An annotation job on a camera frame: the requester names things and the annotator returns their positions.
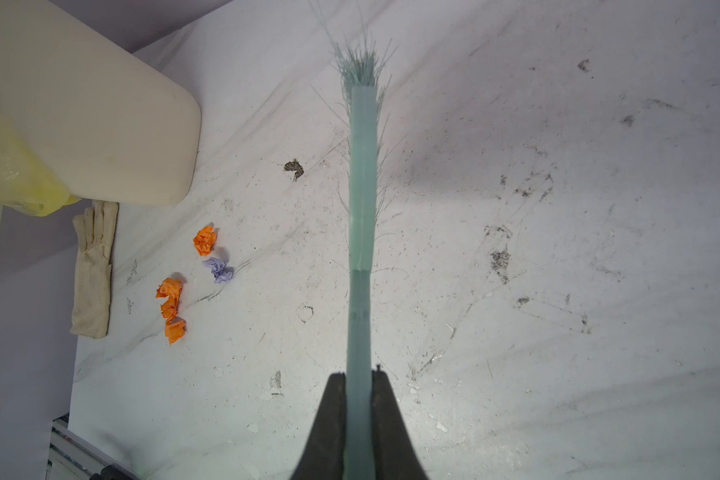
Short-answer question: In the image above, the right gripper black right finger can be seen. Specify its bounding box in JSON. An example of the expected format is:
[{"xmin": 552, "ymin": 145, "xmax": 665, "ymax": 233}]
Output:
[{"xmin": 371, "ymin": 367, "xmax": 428, "ymax": 480}]

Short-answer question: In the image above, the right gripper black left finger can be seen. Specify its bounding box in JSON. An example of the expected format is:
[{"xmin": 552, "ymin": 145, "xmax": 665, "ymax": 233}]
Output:
[{"xmin": 291, "ymin": 373, "xmax": 347, "ymax": 480}]

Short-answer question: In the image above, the green hand brush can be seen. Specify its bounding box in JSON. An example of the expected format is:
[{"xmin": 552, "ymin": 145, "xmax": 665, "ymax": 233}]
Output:
[{"xmin": 330, "ymin": 27, "xmax": 389, "ymax": 479}]

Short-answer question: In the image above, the orange paper scraps far left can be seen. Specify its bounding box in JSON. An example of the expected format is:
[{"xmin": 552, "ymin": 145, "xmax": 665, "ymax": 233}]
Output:
[{"xmin": 155, "ymin": 278, "xmax": 186, "ymax": 344}]

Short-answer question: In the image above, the orange purple scraps centre left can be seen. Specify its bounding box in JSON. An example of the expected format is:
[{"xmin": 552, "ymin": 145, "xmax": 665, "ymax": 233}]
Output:
[{"xmin": 193, "ymin": 225, "xmax": 234, "ymax": 284}]

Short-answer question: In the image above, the cream fabric glove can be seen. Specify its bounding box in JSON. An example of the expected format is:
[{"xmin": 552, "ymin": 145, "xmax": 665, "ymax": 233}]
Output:
[{"xmin": 70, "ymin": 200, "xmax": 119, "ymax": 339}]

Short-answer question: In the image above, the beige trash bin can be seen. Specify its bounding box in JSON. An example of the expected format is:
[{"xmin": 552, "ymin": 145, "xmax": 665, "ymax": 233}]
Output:
[{"xmin": 0, "ymin": 1, "xmax": 201, "ymax": 206}]

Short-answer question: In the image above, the yellow plastic bin liner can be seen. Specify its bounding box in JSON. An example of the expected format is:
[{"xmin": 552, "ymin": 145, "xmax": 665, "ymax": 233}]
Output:
[{"xmin": 0, "ymin": 114, "xmax": 79, "ymax": 217}]

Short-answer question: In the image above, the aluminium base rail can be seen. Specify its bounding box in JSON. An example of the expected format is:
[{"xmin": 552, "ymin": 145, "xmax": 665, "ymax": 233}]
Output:
[{"xmin": 45, "ymin": 416, "xmax": 138, "ymax": 480}]

